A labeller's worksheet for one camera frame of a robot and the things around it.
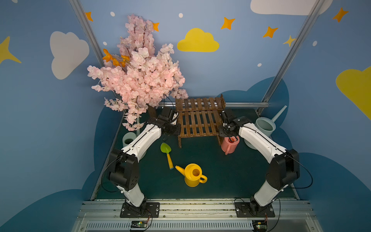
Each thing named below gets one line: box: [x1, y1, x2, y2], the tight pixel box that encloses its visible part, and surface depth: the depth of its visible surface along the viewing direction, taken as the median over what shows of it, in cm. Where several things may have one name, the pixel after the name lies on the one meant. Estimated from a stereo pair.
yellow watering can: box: [174, 163, 208, 188], surface depth 79 cm
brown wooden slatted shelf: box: [175, 94, 227, 149], surface depth 93 cm
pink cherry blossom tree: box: [86, 14, 189, 132], surface depth 72 cm
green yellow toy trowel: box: [159, 142, 174, 170], surface depth 97 cm
